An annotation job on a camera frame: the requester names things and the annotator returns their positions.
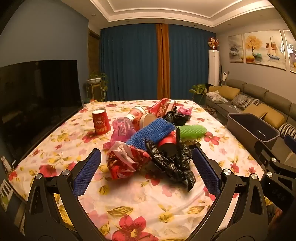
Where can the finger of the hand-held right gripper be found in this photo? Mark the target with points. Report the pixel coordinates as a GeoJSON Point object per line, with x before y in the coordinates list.
{"type": "Point", "coordinates": [291, 141]}
{"type": "Point", "coordinates": [263, 153]}

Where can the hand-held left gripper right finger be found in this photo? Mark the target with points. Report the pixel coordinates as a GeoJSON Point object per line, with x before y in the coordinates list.
{"type": "Point", "coordinates": [205, 171]}

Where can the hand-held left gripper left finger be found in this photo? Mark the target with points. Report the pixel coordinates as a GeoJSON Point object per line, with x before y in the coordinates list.
{"type": "Point", "coordinates": [86, 173]}

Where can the grey plastic bin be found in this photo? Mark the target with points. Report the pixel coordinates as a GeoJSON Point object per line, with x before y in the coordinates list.
{"type": "Point", "coordinates": [249, 125]}

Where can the large black plastic bag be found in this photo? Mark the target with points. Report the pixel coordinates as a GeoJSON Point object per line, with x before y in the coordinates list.
{"type": "Point", "coordinates": [171, 166]}

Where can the red white plastic bag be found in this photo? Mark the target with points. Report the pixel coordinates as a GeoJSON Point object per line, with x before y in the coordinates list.
{"type": "Point", "coordinates": [124, 162]}

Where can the green foam net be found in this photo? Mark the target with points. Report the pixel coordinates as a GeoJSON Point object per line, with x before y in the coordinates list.
{"type": "Point", "coordinates": [192, 132]}

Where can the plain red paper cup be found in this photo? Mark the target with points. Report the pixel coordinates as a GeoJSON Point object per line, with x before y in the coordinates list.
{"type": "Point", "coordinates": [167, 141]}

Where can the red printed paper cup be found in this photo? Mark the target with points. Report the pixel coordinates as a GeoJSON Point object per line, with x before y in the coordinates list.
{"type": "Point", "coordinates": [101, 122]}

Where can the large pink plastic bag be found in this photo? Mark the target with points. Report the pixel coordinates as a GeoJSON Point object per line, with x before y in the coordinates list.
{"type": "Point", "coordinates": [121, 129]}

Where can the small black plastic bag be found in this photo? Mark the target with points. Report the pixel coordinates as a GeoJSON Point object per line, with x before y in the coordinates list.
{"type": "Point", "coordinates": [178, 118]}

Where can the small pink plastic bag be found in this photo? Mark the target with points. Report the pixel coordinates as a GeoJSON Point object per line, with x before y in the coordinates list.
{"type": "Point", "coordinates": [185, 110]}

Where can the blue foam net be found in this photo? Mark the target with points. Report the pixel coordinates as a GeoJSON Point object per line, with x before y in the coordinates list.
{"type": "Point", "coordinates": [152, 134]}

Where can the red snack packet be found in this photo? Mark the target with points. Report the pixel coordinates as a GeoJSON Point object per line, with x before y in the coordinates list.
{"type": "Point", "coordinates": [161, 107]}

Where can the black white patterned cushion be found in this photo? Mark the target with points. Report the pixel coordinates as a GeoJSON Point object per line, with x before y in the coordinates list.
{"type": "Point", "coordinates": [289, 129]}
{"type": "Point", "coordinates": [245, 101]}

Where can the mustard cushion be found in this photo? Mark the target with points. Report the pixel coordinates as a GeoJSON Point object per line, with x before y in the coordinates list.
{"type": "Point", "coordinates": [226, 92]}
{"type": "Point", "coordinates": [254, 111]}
{"type": "Point", "coordinates": [274, 117]}

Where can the grey sofa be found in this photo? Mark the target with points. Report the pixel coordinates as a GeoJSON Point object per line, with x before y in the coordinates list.
{"type": "Point", "coordinates": [222, 105]}

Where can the floral tablecloth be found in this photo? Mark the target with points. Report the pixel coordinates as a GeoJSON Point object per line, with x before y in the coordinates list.
{"type": "Point", "coordinates": [143, 204]}

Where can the white clothes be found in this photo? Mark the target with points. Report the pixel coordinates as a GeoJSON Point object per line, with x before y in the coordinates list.
{"type": "Point", "coordinates": [216, 96]}

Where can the potted plant dark pot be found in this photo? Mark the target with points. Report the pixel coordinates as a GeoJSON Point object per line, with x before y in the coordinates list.
{"type": "Point", "coordinates": [198, 95]}

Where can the gold plant stand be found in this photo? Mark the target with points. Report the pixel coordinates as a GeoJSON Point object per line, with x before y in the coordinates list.
{"type": "Point", "coordinates": [97, 92]}

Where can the white handheld vacuum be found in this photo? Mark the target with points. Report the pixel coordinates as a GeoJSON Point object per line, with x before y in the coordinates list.
{"type": "Point", "coordinates": [223, 80]}

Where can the black cloth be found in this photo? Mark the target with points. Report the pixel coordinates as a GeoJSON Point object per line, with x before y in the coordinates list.
{"type": "Point", "coordinates": [210, 87]}

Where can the black flat television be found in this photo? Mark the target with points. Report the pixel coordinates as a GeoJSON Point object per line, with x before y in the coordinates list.
{"type": "Point", "coordinates": [34, 104]}

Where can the trailing plant white bowl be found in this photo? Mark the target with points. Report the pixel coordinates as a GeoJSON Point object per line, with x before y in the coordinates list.
{"type": "Point", "coordinates": [94, 80]}

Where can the tree and sailboat painting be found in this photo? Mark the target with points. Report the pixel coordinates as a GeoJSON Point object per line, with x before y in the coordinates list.
{"type": "Point", "coordinates": [263, 49]}

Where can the white standing air conditioner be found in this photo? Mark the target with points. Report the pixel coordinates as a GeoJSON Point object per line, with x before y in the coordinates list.
{"type": "Point", "coordinates": [214, 69]}

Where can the small grey landscape painting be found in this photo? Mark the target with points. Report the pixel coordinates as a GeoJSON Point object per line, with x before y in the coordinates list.
{"type": "Point", "coordinates": [235, 48]}

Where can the brown wooden door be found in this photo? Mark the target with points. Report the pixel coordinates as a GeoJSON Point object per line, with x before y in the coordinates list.
{"type": "Point", "coordinates": [93, 64]}

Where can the blue curtain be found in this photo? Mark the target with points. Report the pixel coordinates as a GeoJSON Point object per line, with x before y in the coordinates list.
{"type": "Point", "coordinates": [188, 62]}
{"type": "Point", "coordinates": [129, 64]}

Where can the orange curtain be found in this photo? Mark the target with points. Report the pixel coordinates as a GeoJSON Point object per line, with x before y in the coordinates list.
{"type": "Point", "coordinates": [163, 60]}

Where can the red gold flower decoration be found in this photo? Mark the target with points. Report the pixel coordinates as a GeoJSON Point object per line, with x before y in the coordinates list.
{"type": "Point", "coordinates": [212, 43]}

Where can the pale wall painting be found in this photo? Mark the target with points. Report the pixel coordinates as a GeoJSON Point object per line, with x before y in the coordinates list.
{"type": "Point", "coordinates": [291, 51]}

